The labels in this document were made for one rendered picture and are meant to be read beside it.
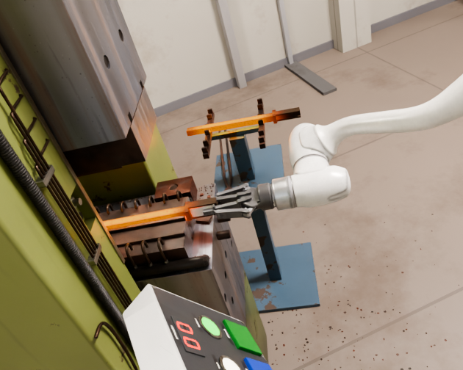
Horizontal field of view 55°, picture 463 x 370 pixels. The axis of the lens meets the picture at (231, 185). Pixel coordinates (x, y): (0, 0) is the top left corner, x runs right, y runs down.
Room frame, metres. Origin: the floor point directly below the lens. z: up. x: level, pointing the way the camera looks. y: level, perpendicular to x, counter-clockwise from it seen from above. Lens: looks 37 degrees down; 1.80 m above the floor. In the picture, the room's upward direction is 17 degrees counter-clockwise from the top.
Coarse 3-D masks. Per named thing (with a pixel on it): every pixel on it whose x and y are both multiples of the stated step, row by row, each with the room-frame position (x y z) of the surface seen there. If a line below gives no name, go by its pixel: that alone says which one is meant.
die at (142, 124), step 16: (144, 96) 1.04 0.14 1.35; (144, 112) 1.00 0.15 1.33; (144, 128) 0.95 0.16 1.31; (112, 144) 0.89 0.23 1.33; (128, 144) 0.88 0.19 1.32; (144, 144) 0.91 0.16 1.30; (80, 160) 0.90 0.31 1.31; (96, 160) 0.90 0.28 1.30; (112, 160) 0.89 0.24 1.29; (128, 160) 0.88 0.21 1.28; (144, 160) 0.88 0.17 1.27
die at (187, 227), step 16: (128, 208) 1.10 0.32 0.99; (144, 208) 1.08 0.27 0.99; (160, 208) 1.06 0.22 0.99; (144, 224) 1.00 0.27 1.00; (160, 224) 0.99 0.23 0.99; (176, 224) 0.97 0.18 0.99; (192, 224) 1.01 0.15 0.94; (128, 240) 0.96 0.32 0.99; (176, 240) 0.91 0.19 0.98; (192, 240) 0.96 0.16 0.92; (144, 256) 0.90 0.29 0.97; (160, 256) 0.89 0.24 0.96; (176, 256) 0.88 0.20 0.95
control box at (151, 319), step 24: (144, 288) 0.57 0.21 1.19; (144, 312) 0.53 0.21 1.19; (168, 312) 0.51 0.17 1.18; (192, 312) 0.55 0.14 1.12; (216, 312) 0.59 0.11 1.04; (144, 336) 0.48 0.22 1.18; (168, 336) 0.45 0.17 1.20; (192, 336) 0.47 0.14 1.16; (216, 336) 0.50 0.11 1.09; (144, 360) 0.44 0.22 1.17; (168, 360) 0.41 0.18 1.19; (192, 360) 0.41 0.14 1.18; (216, 360) 0.44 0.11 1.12; (240, 360) 0.46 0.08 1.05; (264, 360) 0.50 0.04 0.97
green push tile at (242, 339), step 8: (224, 320) 0.57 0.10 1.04; (232, 328) 0.55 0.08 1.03; (240, 328) 0.56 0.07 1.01; (232, 336) 0.53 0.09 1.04; (240, 336) 0.53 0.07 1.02; (248, 336) 0.55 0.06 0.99; (240, 344) 0.50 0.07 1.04; (248, 344) 0.52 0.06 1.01; (256, 344) 0.53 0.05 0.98; (248, 352) 0.50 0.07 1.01; (256, 352) 0.51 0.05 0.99
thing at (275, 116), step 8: (272, 112) 1.47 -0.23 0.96; (280, 112) 1.46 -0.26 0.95; (288, 112) 1.44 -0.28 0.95; (296, 112) 1.43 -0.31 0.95; (232, 120) 1.51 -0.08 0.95; (240, 120) 1.49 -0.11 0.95; (248, 120) 1.48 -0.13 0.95; (256, 120) 1.47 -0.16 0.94; (264, 120) 1.46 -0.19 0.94; (272, 120) 1.45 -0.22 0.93; (280, 120) 1.45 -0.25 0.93; (192, 128) 1.55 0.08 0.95; (200, 128) 1.53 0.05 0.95; (208, 128) 1.52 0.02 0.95; (216, 128) 1.51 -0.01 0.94; (224, 128) 1.50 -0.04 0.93
